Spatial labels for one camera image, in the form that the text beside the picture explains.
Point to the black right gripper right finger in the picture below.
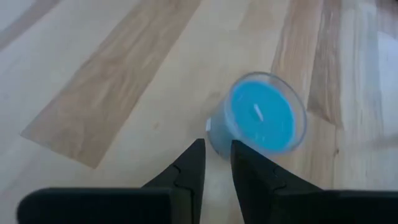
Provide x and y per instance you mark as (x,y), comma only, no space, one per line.
(311,208)

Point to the blue candle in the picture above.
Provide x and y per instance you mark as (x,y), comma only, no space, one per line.
(264,115)

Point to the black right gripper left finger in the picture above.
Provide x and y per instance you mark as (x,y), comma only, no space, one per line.
(109,208)

